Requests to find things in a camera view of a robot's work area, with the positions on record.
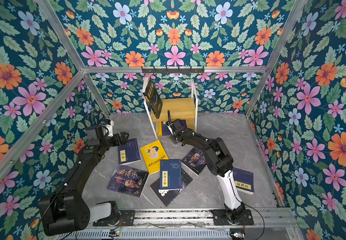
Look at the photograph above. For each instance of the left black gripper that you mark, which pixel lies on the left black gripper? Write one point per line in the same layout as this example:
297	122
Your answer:
122	139

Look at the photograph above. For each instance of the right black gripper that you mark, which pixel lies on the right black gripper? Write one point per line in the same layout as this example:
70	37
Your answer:
172	138

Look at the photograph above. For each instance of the navy book yellow label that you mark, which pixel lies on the navy book yellow label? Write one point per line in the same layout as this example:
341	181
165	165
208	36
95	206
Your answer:
166	131
171	175

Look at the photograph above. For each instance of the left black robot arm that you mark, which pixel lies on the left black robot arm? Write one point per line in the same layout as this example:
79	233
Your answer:
65	211

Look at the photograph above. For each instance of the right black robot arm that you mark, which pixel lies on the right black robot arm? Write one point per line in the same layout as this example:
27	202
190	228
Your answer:
220	163

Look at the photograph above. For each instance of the navy book far left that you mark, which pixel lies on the navy book far left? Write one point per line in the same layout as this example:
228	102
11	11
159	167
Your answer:
129	152

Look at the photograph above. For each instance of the white wooden two-tier shelf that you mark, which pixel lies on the white wooden two-tier shelf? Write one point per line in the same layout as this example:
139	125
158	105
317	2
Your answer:
179	108

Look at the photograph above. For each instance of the dark portrait book right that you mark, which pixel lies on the dark portrait book right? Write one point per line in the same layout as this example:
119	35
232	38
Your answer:
195	161

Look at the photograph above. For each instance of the dark portrait book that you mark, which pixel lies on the dark portrait book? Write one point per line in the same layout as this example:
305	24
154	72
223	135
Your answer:
195	161
127	180

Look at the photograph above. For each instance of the yellow cartoon cover book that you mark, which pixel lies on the yellow cartoon cover book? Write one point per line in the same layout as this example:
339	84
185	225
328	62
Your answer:
152	154

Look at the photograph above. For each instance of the dark portrait book front left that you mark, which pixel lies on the dark portrait book front left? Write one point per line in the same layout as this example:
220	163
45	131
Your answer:
127	180

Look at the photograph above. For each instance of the black book leaning on shelf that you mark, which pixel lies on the black book leaning on shelf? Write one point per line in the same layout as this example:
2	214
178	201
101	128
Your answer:
152	97

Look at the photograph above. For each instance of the black book white characters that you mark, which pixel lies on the black book white characters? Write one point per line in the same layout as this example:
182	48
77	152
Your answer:
166	197

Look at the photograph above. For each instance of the navy book far right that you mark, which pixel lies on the navy book far right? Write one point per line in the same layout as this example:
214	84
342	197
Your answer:
244	181

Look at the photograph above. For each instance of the black hook rail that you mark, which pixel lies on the black hook rail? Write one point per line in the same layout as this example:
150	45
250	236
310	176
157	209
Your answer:
172	70

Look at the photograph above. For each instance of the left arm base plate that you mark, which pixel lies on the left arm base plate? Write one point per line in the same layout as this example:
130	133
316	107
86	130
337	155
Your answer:
123	218

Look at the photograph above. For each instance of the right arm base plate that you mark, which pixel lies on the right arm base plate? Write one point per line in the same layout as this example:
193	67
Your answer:
220	218

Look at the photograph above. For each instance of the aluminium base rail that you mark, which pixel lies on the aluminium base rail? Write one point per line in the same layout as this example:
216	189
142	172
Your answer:
264	218

